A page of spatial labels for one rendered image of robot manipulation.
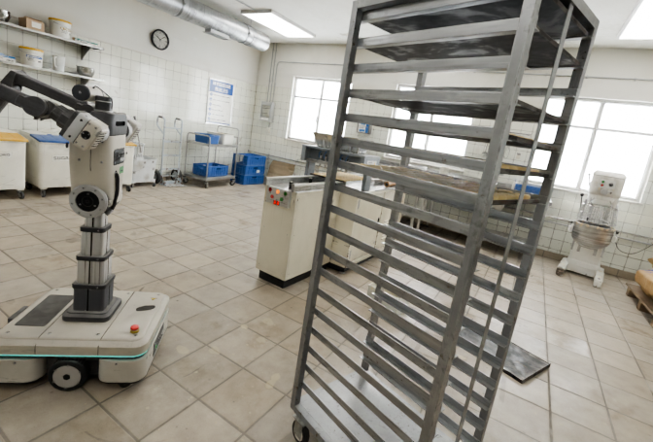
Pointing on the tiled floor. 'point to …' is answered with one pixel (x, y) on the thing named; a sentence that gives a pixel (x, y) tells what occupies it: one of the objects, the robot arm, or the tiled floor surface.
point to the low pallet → (640, 298)
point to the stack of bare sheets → (516, 366)
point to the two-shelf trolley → (208, 159)
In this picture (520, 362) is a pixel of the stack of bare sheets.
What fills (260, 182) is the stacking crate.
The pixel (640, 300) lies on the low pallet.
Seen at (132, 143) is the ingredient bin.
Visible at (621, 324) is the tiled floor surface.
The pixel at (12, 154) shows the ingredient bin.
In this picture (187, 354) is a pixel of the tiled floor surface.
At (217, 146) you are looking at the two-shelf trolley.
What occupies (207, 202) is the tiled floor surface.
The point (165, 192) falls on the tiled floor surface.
